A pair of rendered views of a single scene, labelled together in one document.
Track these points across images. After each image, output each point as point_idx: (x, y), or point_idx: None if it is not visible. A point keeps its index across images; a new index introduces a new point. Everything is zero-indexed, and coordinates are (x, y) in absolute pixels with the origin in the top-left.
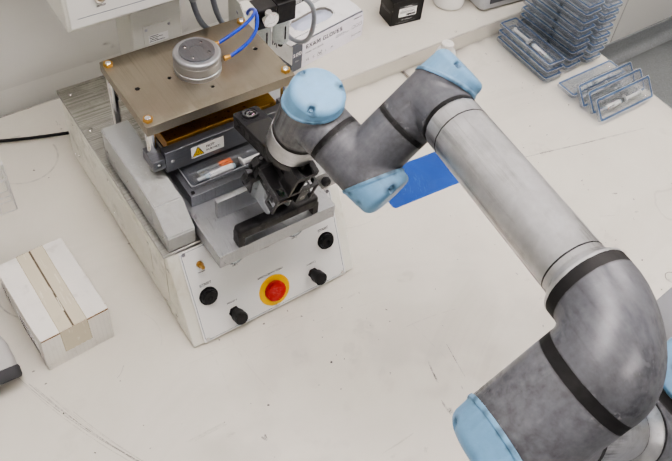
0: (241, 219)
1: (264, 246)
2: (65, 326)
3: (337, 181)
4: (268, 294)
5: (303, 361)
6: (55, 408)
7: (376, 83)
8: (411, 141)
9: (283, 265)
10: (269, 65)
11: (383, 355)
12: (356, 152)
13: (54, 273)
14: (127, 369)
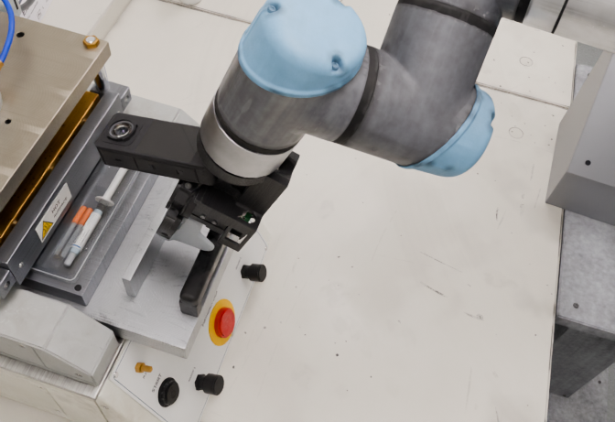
0: (166, 277)
1: (215, 290)
2: None
3: (401, 156)
4: (222, 333)
5: (310, 376)
6: None
7: (122, 19)
8: (492, 32)
9: (217, 288)
10: (62, 48)
11: (377, 308)
12: (423, 95)
13: None
14: None
